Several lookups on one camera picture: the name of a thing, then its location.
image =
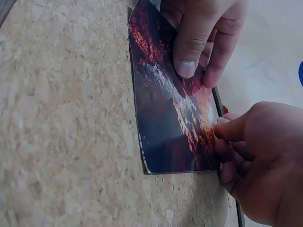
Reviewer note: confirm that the person's right hand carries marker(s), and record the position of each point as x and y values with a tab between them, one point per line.
270	160

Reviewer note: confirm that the person's left hand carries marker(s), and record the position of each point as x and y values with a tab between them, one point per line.
213	21

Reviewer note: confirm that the person's right thumb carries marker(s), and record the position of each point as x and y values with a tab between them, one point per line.
246	125

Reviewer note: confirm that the person's right fingers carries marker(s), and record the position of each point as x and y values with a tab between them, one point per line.
228	163

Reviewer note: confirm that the person's left thumb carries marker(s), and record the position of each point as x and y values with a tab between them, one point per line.
187	47

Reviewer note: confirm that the dark glossy photo print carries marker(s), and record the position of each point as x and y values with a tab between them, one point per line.
161	113

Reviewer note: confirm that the blue round object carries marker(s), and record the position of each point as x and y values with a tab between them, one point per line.
301	73

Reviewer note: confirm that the framed cork board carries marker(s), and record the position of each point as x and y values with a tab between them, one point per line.
66	113

